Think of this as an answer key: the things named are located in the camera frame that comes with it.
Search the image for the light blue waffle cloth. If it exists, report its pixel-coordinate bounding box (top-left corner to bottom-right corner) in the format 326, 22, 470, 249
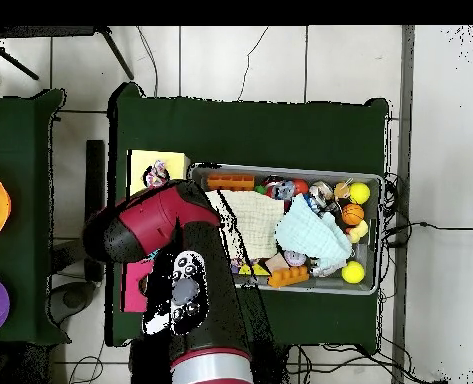
273, 194, 353, 277

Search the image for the colourful patterned cloth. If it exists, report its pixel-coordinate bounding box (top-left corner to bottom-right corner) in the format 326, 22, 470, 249
144, 159, 171, 189

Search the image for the wooden box with three holes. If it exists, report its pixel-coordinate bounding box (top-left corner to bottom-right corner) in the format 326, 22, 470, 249
122, 149, 191, 314

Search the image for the cream waffle cloth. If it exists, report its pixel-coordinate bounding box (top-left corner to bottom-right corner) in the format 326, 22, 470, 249
205, 190, 287, 260

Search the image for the orange flat building brick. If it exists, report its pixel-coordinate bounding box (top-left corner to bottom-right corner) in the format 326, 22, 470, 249
206, 172, 256, 192

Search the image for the dark green tablecloth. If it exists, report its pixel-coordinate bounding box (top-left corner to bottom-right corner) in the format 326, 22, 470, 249
0, 88, 72, 347
105, 81, 390, 355

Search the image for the orange studded building block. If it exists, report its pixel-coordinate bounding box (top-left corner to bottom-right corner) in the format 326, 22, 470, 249
267, 265, 311, 288

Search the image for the crushed silver can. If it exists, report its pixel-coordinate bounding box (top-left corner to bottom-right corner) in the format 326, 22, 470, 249
308, 180, 335, 209

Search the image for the orange toy basketball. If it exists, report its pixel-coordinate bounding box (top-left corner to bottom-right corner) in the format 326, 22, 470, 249
341, 203, 365, 226

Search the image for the yellow ball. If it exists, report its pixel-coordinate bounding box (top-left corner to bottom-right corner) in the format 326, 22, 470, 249
348, 182, 372, 205
341, 260, 366, 285

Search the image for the yellow plush toy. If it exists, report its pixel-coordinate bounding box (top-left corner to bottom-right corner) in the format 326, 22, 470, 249
346, 219, 370, 244

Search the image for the black upright panel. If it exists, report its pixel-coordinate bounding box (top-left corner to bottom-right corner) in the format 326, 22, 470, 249
85, 139, 106, 283

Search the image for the grey rounded floor base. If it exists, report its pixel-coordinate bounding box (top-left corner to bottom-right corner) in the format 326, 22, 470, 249
46, 280, 98, 326

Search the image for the black tripod stand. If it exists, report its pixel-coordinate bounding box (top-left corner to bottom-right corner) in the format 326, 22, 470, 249
0, 25, 135, 81

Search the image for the wire mesh bin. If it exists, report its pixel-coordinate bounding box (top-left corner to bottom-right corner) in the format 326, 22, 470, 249
187, 162, 383, 296

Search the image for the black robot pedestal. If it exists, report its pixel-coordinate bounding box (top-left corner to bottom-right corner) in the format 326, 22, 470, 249
255, 343, 292, 384

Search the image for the black power cable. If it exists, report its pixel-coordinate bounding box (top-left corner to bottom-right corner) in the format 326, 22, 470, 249
383, 221, 473, 247

